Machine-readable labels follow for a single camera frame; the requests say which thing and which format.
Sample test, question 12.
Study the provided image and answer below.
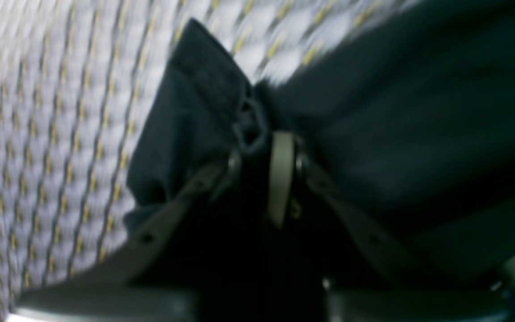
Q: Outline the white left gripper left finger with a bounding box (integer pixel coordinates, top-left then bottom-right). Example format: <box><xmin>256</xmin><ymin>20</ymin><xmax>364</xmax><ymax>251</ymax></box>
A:
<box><xmin>7</xmin><ymin>152</ymin><xmax>241</xmax><ymax>322</ymax></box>

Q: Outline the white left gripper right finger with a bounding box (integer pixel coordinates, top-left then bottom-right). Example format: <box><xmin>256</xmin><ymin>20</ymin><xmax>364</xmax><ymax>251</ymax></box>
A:
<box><xmin>266</xmin><ymin>131</ymin><xmax>513</xmax><ymax>322</ymax></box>

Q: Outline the black T-shirt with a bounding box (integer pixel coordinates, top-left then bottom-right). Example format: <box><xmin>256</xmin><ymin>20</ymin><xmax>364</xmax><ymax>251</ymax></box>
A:
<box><xmin>124</xmin><ymin>0</ymin><xmax>515</xmax><ymax>280</ymax></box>

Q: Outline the patterned fan-print tablecloth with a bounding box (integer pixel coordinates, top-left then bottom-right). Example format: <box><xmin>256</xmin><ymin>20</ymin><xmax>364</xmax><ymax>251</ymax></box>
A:
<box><xmin>0</xmin><ymin>0</ymin><xmax>412</xmax><ymax>322</ymax></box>

